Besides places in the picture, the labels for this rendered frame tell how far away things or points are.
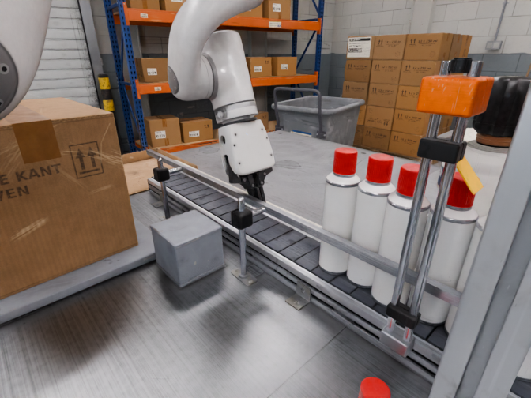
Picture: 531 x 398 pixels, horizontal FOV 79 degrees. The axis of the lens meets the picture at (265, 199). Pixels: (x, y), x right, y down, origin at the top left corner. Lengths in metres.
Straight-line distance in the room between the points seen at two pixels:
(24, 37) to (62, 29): 4.14
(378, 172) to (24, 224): 0.54
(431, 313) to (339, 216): 0.18
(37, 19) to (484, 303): 0.39
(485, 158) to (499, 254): 0.42
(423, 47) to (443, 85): 3.60
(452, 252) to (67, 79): 4.30
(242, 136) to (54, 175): 0.32
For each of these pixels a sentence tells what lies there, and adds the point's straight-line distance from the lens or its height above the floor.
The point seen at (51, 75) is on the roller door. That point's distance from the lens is 4.43.
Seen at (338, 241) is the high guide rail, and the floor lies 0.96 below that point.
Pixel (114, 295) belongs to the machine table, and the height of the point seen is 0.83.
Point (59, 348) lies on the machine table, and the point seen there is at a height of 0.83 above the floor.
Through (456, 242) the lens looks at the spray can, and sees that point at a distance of 0.44.
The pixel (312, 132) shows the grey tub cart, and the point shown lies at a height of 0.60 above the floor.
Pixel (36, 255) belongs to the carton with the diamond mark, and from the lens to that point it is 0.66.
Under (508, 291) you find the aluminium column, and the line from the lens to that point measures 0.28.
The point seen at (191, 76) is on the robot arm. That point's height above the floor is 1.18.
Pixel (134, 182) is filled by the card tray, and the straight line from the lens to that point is 1.11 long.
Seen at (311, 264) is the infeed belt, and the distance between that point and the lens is 0.57.
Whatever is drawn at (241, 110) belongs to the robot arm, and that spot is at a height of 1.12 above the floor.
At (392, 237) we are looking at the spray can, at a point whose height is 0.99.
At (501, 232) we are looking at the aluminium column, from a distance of 0.25.
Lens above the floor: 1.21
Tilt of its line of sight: 24 degrees down
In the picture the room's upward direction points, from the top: straight up
